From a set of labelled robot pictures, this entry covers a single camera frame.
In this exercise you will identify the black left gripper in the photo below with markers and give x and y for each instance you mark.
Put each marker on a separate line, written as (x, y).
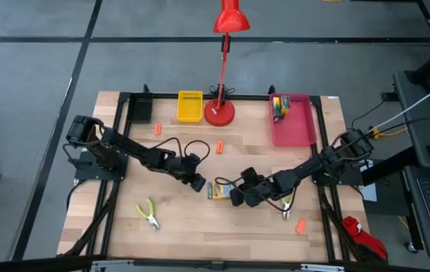
(184, 166)

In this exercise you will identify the black table frame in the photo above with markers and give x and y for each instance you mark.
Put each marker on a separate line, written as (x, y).
(252, 97)

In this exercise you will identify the black equipment cart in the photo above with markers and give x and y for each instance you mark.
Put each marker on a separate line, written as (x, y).
(426, 151)

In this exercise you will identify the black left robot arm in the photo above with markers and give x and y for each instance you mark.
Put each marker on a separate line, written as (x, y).
(131, 149)

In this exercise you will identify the red fabric glove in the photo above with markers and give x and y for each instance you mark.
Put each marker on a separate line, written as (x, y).
(365, 240)

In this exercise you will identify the orange eraser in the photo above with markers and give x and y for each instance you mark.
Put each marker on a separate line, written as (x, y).
(158, 129)
(300, 226)
(220, 147)

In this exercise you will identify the red camera stand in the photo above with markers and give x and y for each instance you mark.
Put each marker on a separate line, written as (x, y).
(219, 113)

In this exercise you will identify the pink plastic tray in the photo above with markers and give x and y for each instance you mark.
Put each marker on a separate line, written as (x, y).
(297, 128)

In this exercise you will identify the yellow plastic basket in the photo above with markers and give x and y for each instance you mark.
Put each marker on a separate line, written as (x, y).
(190, 107)

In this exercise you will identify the Crayola crayon box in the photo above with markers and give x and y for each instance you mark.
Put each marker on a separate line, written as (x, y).
(286, 105)
(220, 192)
(277, 107)

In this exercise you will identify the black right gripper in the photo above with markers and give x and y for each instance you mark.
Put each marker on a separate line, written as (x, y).
(260, 187)

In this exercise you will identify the black rig crossbar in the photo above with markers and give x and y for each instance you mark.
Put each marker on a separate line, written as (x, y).
(29, 264)

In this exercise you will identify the black plastic basket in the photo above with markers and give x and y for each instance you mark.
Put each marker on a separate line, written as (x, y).
(141, 109)

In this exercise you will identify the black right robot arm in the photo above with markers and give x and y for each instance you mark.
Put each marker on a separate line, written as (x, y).
(320, 162)

